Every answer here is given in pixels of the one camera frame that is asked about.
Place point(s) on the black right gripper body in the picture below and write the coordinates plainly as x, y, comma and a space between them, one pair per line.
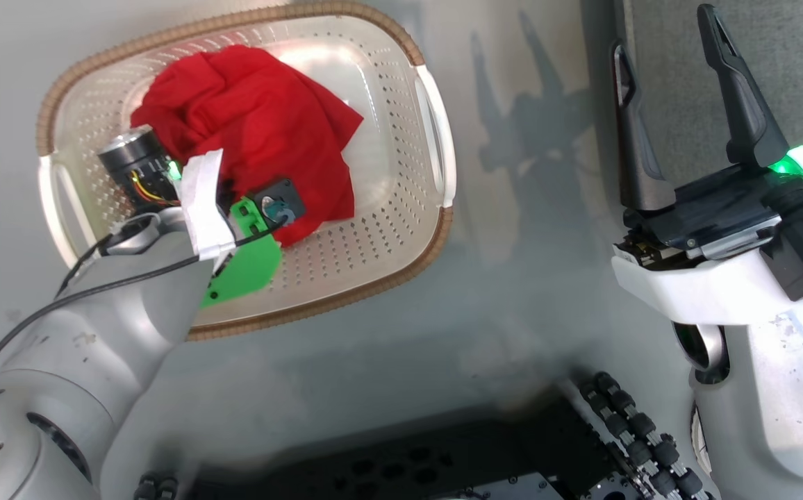
714, 208

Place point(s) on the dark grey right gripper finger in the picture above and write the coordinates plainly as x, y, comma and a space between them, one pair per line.
742, 90
634, 139

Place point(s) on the green white left gripper body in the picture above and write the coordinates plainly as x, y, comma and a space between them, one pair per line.
245, 260

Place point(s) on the red cloth garment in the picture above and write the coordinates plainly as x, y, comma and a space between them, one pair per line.
262, 118

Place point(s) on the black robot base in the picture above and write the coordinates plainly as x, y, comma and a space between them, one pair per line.
408, 458

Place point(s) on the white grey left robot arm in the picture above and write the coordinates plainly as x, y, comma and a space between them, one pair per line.
75, 361

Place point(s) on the black cylindrical wrist motor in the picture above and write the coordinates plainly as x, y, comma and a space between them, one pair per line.
134, 167

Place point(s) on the white perforated laundry basket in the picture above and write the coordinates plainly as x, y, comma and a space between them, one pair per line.
387, 208

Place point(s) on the black roller omni wheel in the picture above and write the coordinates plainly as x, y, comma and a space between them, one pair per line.
641, 437
157, 486

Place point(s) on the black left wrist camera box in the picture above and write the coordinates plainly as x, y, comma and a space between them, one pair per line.
280, 201

